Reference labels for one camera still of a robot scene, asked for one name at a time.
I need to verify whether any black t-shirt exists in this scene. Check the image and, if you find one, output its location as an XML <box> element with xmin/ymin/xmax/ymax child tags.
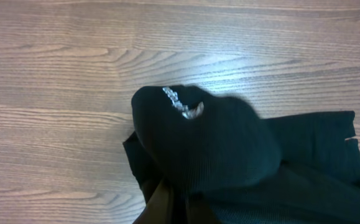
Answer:
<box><xmin>123</xmin><ymin>85</ymin><xmax>360</xmax><ymax>223</ymax></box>

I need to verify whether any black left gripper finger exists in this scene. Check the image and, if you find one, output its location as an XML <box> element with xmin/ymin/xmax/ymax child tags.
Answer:
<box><xmin>133</xmin><ymin>179</ymin><xmax>173</xmax><ymax>224</ymax></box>

